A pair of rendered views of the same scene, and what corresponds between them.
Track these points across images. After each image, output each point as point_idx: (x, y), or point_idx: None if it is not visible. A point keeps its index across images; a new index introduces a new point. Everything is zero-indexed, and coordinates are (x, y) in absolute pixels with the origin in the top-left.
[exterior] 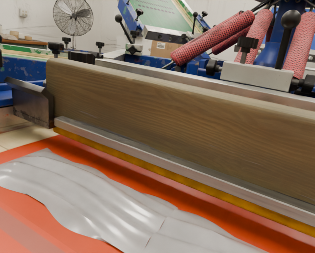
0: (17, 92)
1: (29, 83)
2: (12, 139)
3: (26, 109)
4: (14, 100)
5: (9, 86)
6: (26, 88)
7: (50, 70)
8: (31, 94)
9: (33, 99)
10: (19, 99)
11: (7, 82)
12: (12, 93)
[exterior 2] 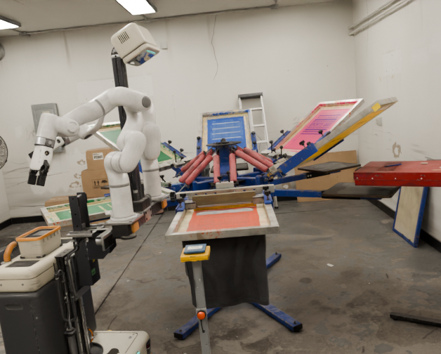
0: (186, 204)
1: (191, 201)
2: (189, 213)
3: (189, 207)
4: (185, 206)
5: (185, 204)
6: (191, 202)
7: (193, 198)
8: (190, 204)
9: (191, 204)
10: (187, 206)
11: (185, 203)
12: (185, 205)
